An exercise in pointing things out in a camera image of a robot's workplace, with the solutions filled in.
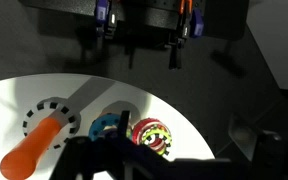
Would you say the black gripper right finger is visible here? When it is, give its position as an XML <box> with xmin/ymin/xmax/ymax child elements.
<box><xmin>254</xmin><ymin>130</ymin><xmax>284</xmax><ymax>180</ymax></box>

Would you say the black perforated board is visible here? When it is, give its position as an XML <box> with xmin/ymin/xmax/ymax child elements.
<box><xmin>18</xmin><ymin>0</ymin><xmax>250</xmax><ymax>42</ymax></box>

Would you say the white base with black checks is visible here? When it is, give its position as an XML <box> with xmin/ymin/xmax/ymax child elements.
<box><xmin>22</xmin><ymin>96</ymin><xmax>82</xmax><ymax>151</ymax></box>

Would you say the red white striped ring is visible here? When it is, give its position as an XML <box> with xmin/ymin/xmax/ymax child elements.
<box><xmin>131</xmin><ymin>117</ymin><xmax>172</xmax><ymax>155</ymax></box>

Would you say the blue ring with dark dots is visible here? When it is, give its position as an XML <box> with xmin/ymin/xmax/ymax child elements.
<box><xmin>88</xmin><ymin>112</ymin><xmax>133</xmax><ymax>143</ymax></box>

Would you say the purple black clamp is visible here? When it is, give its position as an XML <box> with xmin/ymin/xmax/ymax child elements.
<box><xmin>93</xmin><ymin>0</ymin><xmax>119</xmax><ymax>40</ymax></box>

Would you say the orange peg ring holder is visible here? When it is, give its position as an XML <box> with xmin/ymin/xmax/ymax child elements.
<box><xmin>0</xmin><ymin>117</ymin><xmax>65</xmax><ymax>180</ymax></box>

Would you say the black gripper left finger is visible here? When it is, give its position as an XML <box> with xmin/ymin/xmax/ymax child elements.
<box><xmin>116</xmin><ymin>110</ymin><xmax>133</xmax><ymax>141</ymax></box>

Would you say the green yellow checkered ring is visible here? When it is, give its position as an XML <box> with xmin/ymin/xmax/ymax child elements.
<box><xmin>140</xmin><ymin>128</ymin><xmax>173</xmax><ymax>157</ymax></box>

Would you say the clamp with orange handle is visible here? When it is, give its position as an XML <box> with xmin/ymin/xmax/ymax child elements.
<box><xmin>168</xmin><ymin>0</ymin><xmax>206</xmax><ymax>70</ymax></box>

